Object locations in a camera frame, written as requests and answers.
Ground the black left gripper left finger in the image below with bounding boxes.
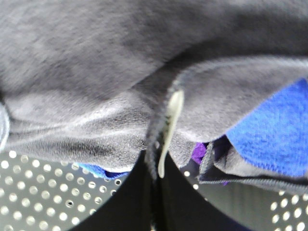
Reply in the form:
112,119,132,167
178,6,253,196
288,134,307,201
72,150,157,231

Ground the white towel label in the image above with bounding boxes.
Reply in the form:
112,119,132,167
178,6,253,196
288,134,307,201
157,90,184,179

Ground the purple cloth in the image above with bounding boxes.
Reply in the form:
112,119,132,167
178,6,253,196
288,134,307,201
192,142,229,186

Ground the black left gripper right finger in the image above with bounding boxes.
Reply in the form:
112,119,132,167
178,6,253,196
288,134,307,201
158,153,248,231

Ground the grey perforated basket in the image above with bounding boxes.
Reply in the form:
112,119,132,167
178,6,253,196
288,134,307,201
0,151,308,231

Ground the dark grey towel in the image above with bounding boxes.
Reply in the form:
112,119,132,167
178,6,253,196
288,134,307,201
0,0,308,196

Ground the blue towel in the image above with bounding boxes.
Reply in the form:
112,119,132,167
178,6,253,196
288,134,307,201
72,74,308,178

